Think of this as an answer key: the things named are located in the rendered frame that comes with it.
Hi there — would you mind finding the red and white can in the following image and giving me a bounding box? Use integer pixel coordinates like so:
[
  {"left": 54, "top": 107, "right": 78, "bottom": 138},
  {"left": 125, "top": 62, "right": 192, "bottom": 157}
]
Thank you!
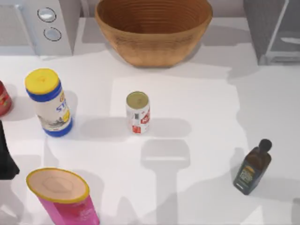
[{"left": 125, "top": 91, "right": 151, "bottom": 135}]

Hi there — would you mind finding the brown woven basket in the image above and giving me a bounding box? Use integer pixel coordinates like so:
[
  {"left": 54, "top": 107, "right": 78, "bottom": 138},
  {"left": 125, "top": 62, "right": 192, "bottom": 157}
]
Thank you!
[{"left": 94, "top": 0, "right": 214, "bottom": 68}]

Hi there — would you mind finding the white bottle with yellow lid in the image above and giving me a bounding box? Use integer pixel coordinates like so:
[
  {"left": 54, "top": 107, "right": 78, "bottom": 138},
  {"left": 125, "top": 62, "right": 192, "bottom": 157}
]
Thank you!
[{"left": 24, "top": 67, "right": 74, "bottom": 137}]

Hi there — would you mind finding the dark green bottle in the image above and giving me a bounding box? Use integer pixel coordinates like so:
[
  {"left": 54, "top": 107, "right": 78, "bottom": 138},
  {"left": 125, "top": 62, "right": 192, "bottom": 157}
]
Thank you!
[{"left": 232, "top": 138, "right": 273, "bottom": 196}]

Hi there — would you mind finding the pink canister with yellow rim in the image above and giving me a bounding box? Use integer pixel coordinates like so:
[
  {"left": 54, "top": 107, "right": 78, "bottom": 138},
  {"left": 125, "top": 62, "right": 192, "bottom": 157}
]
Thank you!
[{"left": 25, "top": 167, "right": 101, "bottom": 225}]

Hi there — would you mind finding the round microwave knob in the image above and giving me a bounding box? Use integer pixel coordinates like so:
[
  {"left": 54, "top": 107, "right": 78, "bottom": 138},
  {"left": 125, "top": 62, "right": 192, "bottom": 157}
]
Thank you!
[
  {"left": 43, "top": 27, "right": 63, "bottom": 42},
  {"left": 37, "top": 7, "right": 57, "bottom": 23}
]

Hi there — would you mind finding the pale microwave oven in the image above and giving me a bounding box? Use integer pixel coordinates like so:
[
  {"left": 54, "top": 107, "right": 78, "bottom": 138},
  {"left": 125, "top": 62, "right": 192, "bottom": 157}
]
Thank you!
[{"left": 0, "top": 0, "right": 83, "bottom": 57}]

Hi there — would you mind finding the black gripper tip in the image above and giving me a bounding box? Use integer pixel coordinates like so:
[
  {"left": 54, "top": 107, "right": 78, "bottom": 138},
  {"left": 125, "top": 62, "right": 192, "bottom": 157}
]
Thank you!
[{"left": 0, "top": 119, "right": 20, "bottom": 180}]

